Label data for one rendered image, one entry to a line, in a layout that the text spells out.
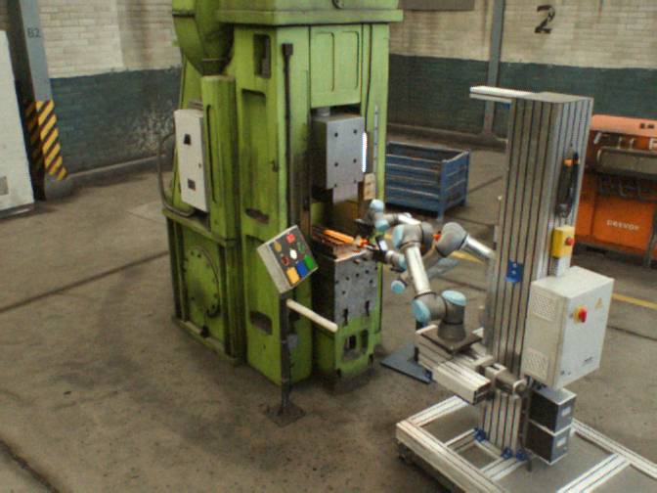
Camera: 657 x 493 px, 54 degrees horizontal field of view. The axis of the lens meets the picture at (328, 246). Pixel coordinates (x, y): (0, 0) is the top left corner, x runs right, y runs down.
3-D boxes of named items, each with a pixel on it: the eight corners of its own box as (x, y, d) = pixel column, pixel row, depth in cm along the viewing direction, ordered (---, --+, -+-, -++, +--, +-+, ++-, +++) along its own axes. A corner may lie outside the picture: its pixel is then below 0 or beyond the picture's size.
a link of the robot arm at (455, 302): (468, 321, 325) (470, 296, 320) (444, 325, 321) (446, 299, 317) (458, 310, 336) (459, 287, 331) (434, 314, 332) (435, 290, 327)
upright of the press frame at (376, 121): (382, 344, 486) (393, 22, 404) (356, 356, 470) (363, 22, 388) (343, 324, 517) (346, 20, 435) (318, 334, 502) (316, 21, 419)
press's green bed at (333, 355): (374, 368, 456) (376, 308, 439) (334, 386, 433) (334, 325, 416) (325, 338, 495) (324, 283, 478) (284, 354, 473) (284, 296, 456)
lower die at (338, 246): (356, 249, 418) (356, 237, 415) (332, 256, 406) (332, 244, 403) (315, 233, 449) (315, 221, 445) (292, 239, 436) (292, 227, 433)
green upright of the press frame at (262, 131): (313, 376, 446) (309, 23, 363) (282, 389, 430) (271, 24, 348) (275, 351, 477) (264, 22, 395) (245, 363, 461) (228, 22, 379)
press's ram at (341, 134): (372, 178, 410) (374, 115, 396) (327, 189, 387) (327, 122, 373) (330, 166, 441) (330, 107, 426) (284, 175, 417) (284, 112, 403)
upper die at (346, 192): (357, 197, 406) (357, 182, 402) (332, 202, 394) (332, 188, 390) (315, 183, 436) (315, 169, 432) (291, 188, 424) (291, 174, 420)
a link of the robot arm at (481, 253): (519, 291, 361) (435, 243, 361) (517, 281, 375) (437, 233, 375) (532, 275, 357) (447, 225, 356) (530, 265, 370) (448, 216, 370)
